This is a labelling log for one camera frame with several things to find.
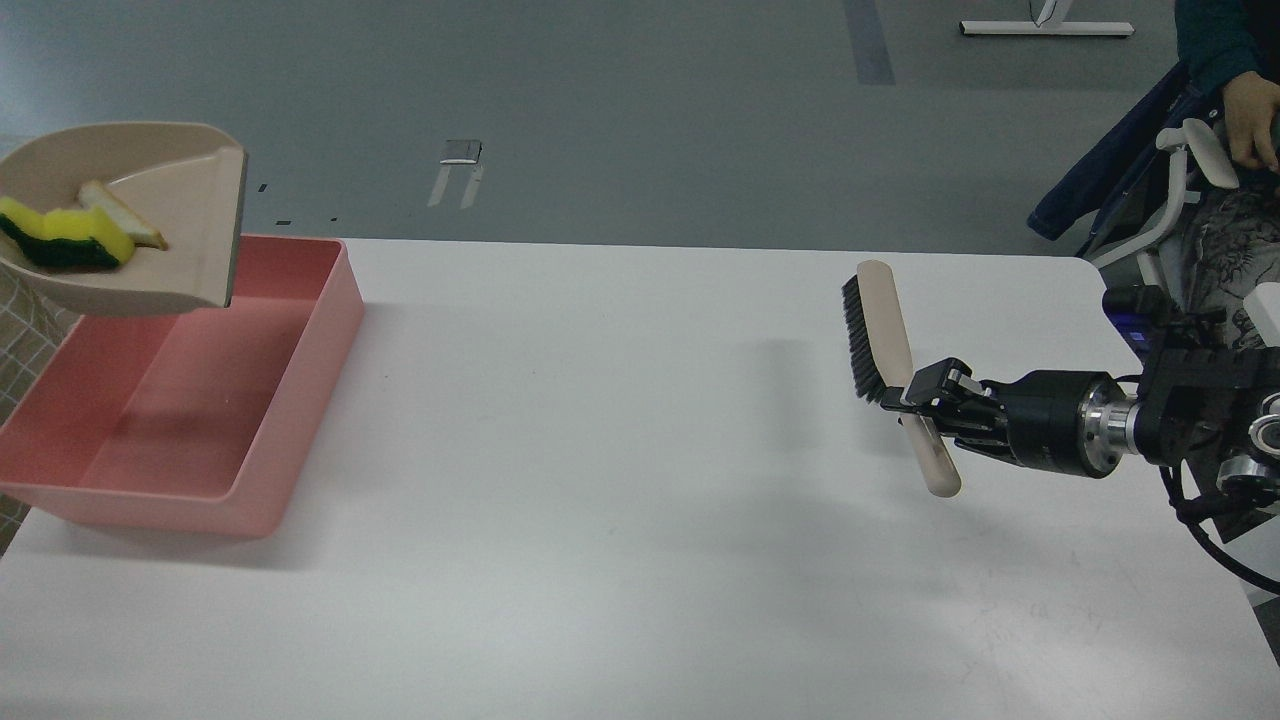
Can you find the pink plastic bin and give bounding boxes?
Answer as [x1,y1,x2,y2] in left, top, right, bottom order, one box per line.
[1,236,365,538]

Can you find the white office chair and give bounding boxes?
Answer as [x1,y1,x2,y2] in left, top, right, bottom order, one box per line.
[1083,119,1277,347]

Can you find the person's right hand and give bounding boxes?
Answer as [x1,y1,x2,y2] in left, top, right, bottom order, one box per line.
[1221,70,1279,174]

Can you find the white table leg base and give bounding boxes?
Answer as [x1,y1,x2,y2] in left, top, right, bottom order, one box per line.
[957,1,1135,38]

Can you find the beige checkered cloth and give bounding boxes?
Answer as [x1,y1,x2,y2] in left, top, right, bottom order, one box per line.
[0,270,81,556]

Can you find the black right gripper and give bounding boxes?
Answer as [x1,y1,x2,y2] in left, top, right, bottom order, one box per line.
[899,357,1140,479]

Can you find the yellow green sponge piece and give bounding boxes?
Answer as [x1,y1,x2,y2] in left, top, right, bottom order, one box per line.
[1,196,136,270]

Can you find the beige bread slice piece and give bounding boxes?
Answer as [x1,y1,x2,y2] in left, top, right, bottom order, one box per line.
[77,179,169,251]

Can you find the beige plastic dustpan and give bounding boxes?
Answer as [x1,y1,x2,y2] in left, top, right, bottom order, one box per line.
[1,122,248,316]

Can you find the beige hand brush black bristles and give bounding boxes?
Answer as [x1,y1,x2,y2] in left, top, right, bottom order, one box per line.
[842,260,963,498]

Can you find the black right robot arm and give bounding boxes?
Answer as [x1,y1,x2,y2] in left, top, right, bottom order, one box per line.
[878,284,1277,593]

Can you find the seated person in teal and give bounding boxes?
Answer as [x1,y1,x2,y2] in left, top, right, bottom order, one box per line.
[1028,0,1280,351]

